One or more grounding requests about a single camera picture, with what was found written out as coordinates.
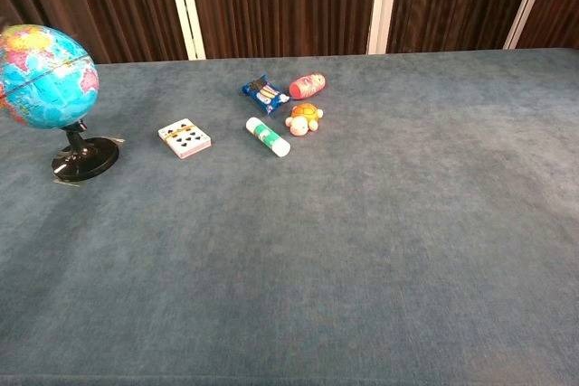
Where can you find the dark brown pleated curtain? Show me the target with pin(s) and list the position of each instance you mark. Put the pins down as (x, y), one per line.
(280, 2)

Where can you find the deck of playing cards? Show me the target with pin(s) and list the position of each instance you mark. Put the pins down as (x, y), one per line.
(183, 137)

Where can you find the white frame post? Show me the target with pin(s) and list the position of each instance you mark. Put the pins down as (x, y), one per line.
(382, 2)
(529, 2)
(185, 6)

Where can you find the blue table cloth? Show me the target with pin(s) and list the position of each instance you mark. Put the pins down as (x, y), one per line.
(316, 246)

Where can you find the blue cookie snack packet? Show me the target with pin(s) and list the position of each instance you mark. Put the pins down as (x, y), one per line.
(266, 94)

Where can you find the orange toy turtle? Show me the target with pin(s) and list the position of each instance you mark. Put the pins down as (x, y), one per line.
(304, 118)

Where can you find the white green glue stick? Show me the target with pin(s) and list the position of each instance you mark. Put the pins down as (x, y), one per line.
(267, 136)

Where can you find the blue world globe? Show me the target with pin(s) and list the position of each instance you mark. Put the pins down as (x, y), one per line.
(47, 87)

